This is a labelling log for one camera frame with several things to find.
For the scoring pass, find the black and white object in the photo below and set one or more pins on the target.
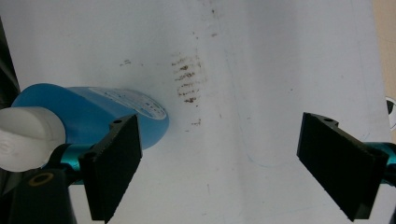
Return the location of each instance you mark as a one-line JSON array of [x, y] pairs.
[[391, 115]]

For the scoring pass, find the white foam mat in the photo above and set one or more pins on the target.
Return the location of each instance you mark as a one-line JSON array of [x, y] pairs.
[[249, 77]]

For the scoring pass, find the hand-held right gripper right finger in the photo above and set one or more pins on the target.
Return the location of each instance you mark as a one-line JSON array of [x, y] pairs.
[[342, 168]]

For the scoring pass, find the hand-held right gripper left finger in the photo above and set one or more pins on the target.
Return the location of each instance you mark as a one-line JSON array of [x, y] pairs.
[[109, 168]]

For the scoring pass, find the light blue ball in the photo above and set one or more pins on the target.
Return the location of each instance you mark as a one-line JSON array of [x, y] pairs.
[[84, 112]]

